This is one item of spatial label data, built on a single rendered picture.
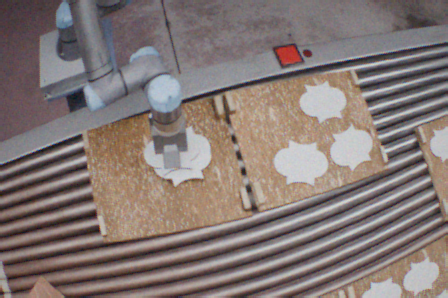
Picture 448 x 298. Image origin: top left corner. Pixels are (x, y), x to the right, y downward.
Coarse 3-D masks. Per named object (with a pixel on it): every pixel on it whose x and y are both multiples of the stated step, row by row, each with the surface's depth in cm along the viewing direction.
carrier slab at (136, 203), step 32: (96, 128) 205; (128, 128) 205; (192, 128) 205; (224, 128) 205; (96, 160) 201; (128, 160) 201; (224, 160) 201; (96, 192) 196; (128, 192) 197; (160, 192) 197; (192, 192) 197; (224, 192) 197; (128, 224) 193; (160, 224) 193; (192, 224) 193
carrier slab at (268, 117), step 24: (336, 72) 213; (240, 96) 209; (264, 96) 209; (288, 96) 209; (360, 96) 210; (240, 120) 206; (264, 120) 206; (288, 120) 206; (312, 120) 206; (336, 120) 206; (360, 120) 206; (240, 144) 203; (264, 144) 203; (288, 144) 203; (264, 168) 200; (336, 168) 199; (360, 168) 199; (384, 168) 199; (264, 192) 197; (288, 192) 197; (312, 192) 196
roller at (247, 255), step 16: (400, 192) 197; (416, 192) 199; (368, 208) 195; (384, 208) 198; (320, 224) 194; (336, 224) 194; (272, 240) 193; (288, 240) 192; (304, 240) 193; (224, 256) 191; (240, 256) 190; (256, 256) 191; (144, 272) 189; (160, 272) 188; (176, 272) 188; (192, 272) 189; (208, 272) 190; (64, 288) 184; (80, 288) 184; (96, 288) 185; (112, 288) 186; (128, 288) 187
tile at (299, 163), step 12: (300, 144) 202; (312, 144) 202; (276, 156) 200; (288, 156) 200; (300, 156) 200; (312, 156) 200; (324, 156) 200; (276, 168) 199; (288, 168) 199; (300, 168) 199; (312, 168) 199; (324, 168) 199; (288, 180) 197; (300, 180) 197; (312, 180) 197
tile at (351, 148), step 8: (352, 128) 204; (336, 136) 203; (344, 136) 203; (352, 136) 203; (360, 136) 203; (368, 136) 203; (336, 144) 202; (344, 144) 202; (352, 144) 202; (360, 144) 202; (368, 144) 202; (336, 152) 201; (344, 152) 201; (352, 152) 200; (360, 152) 201; (368, 152) 201; (336, 160) 200; (344, 160) 199; (352, 160) 199; (360, 160) 199; (368, 160) 200; (352, 168) 198
